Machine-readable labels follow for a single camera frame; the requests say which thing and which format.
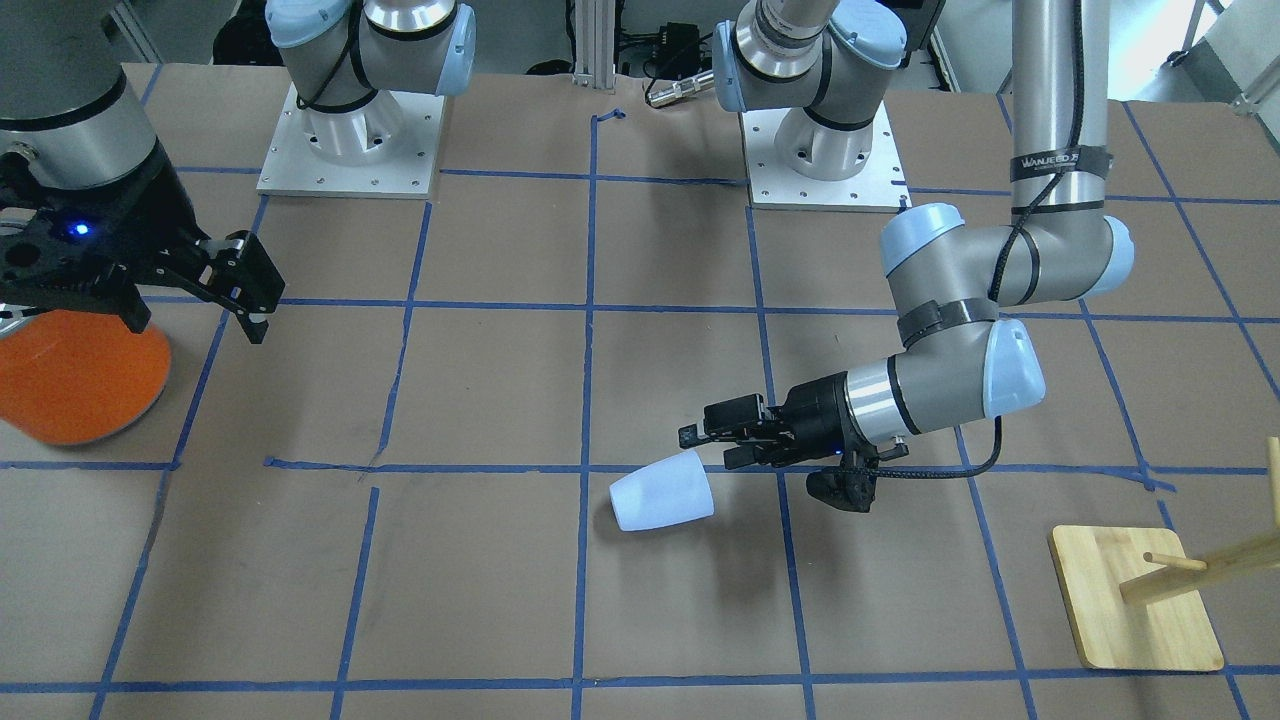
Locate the light blue cup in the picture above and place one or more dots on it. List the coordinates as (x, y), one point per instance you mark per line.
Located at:
(666, 493)

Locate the orange can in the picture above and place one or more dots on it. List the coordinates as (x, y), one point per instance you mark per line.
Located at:
(69, 379)

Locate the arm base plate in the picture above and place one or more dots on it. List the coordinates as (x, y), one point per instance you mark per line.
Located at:
(387, 150)
(795, 164)

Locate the wooden cup rack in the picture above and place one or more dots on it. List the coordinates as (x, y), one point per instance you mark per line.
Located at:
(1132, 595)

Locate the aluminium frame post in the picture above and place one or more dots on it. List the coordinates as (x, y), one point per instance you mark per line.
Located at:
(594, 26)

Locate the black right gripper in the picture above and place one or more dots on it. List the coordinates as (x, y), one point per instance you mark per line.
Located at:
(163, 206)

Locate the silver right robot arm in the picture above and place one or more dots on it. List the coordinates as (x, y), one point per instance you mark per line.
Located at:
(65, 96)

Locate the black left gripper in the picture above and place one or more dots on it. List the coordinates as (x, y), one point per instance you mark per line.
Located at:
(817, 411)

